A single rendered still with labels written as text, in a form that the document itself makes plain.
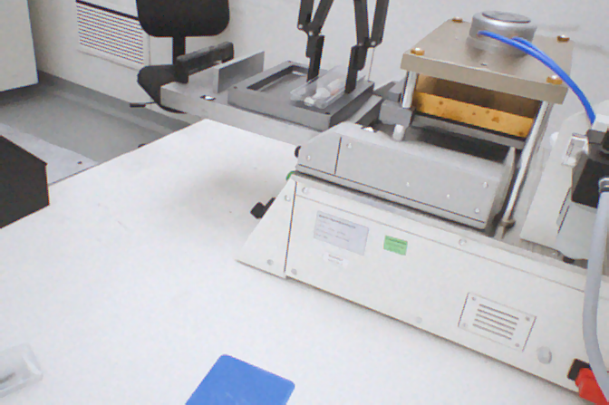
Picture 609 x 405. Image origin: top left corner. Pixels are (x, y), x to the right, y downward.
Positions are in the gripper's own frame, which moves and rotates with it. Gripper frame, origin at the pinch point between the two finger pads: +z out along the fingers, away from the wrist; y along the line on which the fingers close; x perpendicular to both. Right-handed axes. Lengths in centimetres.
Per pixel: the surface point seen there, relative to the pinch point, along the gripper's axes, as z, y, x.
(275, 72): 4.0, 10.4, -1.8
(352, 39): 31, 44, -144
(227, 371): 28.2, -5.1, 35.7
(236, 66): 3.3, 15.5, 2.3
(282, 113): 5.5, 3.1, 10.1
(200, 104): 7.5, 16.2, 11.0
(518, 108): -2.8, -26.9, 7.6
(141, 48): 63, 158, -152
